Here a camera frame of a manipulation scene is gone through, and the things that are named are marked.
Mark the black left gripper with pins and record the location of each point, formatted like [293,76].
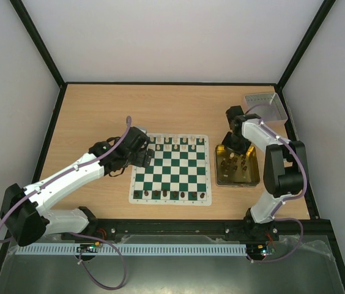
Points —
[140,162]

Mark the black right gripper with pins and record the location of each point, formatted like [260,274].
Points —
[235,146]

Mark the gold metal tin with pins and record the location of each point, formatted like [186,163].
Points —
[247,174]

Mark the green white chess board mat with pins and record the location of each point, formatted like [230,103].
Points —
[181,163]

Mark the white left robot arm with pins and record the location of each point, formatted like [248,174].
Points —
[27,211]

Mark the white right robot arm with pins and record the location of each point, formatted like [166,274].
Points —
[285,175]

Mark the silver pink tin lid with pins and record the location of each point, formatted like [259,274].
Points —
[266,105]

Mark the grey slotted cable duct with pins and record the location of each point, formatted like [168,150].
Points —
[224,250]

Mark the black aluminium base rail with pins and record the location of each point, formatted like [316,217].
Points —
[228,230]

